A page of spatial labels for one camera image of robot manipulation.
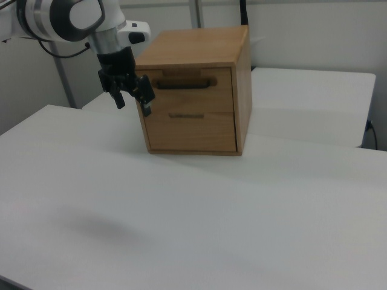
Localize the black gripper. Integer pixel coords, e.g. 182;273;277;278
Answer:
96;46;157;117

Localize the wooden drawer with slot handle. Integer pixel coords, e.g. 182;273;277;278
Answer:
135;68;236;118

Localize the wooden drawer cabinet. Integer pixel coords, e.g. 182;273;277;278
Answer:
134;25;253;157

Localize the black pole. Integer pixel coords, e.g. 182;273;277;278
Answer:
239;0;250;27

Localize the wooden drawer with narrow handle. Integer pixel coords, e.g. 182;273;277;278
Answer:
141;112;238;152

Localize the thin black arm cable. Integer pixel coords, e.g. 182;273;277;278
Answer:
37;39;92;59

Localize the grey upright partition post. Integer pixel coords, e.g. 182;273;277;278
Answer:
187;0;203;30

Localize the black power cable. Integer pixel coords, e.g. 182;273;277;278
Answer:
365;120;379;150

